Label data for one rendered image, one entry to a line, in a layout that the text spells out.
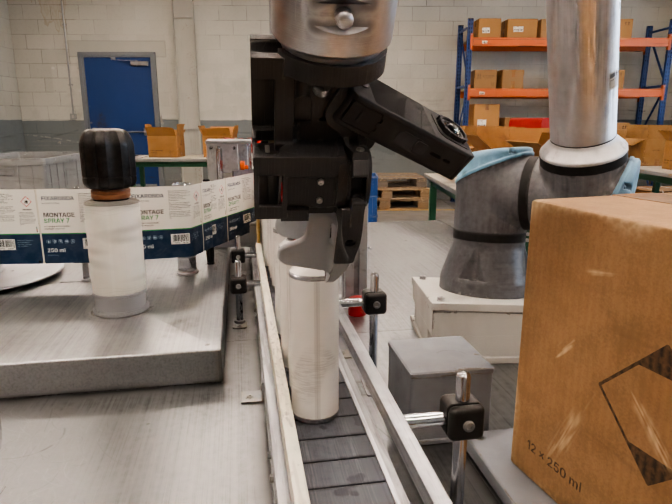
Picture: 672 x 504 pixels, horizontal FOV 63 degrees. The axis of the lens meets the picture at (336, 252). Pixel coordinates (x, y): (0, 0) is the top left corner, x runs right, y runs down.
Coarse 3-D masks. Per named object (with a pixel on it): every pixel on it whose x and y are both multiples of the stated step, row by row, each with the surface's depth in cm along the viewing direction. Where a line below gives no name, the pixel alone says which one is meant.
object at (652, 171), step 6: (642, 168) 487; (648, 168) 487; (654, 168) 487; (660, 168) 487; (642, 174) 483; (648, 174) 474; (654, 174) 457; (660, 174) 449; (666, 174) 441; (648, 180) 474; (654, 180) 466; (660, 180) 457; (666, 180) 449; (654, 186) 577; (654, 192) 577
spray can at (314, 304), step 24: (312, 288) 55; (336, 288) 56; (312, 312) 55; (336, 312) 57; (312, 336) 56; (336, 336) 57; (312, 360) 56; (336, 360) 58; (312, 384) 57; (336, 384) 58; (312, 408) 58; (336, 408) 59
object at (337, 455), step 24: (288, 384) 67; (312, 432) 56; (336, 432) 56; (360, 432) 56; (312, 456) 52; (336, 456) 52; (360, 456) 52; (312, 480) 49; (336, 480) 49; (360, 480) 49; (384, 480) 49
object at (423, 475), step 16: (352, 336) 60; (352, 352) 58; (368, 368) 52; (368, 384) 51; (384, 384) 49; (384, 400) 46; (384, 416) 45; (400, 416) 44; (400, 432) 42; (400, 448) 41; (416, 448) 40; (416, 464) 38; (416, 480) 37; (432, 480) 36; (432, 496) 34; (448, 496) 34
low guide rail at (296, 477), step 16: (272, 320) 78; (272, 336) 72; (272, 352) 67; (272, 368) 67; (288, 400) 56; (288, 416) 53; (288, 432) 50; (288, 448) 48; (288, 464) 46; (288, 480) 46; (304, 480) 43; (304, 496) 42
